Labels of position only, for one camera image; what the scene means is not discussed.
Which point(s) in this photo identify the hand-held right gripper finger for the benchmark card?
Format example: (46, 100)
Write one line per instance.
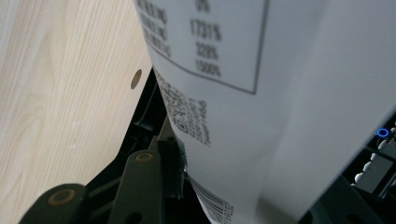
(172, 168)

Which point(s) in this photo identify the white and blue pouch bag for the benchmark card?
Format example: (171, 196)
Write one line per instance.
(280, 109)

